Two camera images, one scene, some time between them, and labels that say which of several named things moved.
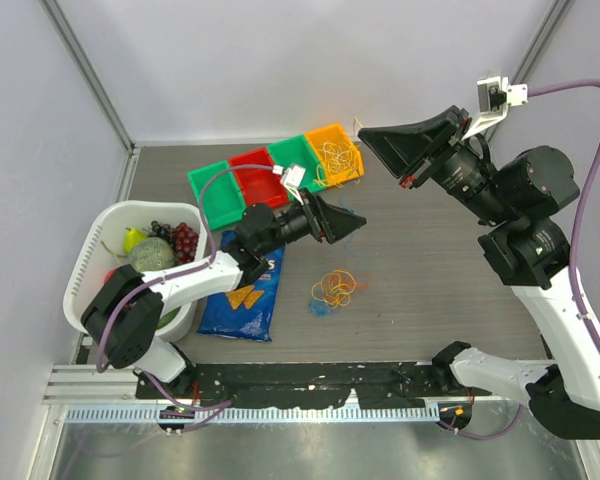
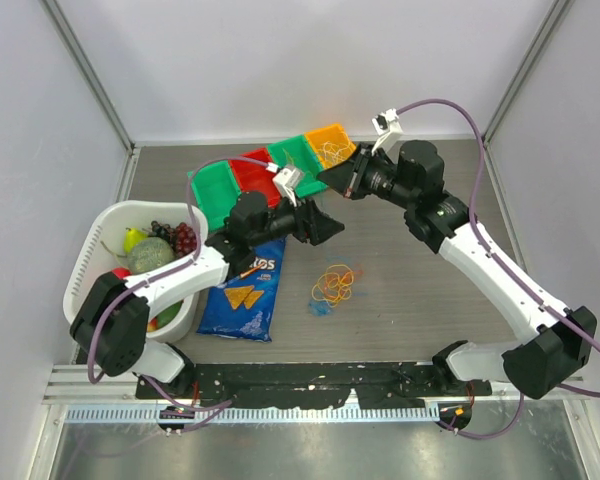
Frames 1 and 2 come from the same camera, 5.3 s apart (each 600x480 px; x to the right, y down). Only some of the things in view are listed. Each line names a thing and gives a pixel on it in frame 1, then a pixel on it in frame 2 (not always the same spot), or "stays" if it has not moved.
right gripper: (403, 147) -> (362, 159)
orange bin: (341, 157) stays
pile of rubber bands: (336, 156) stays
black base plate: (309, 385) stays
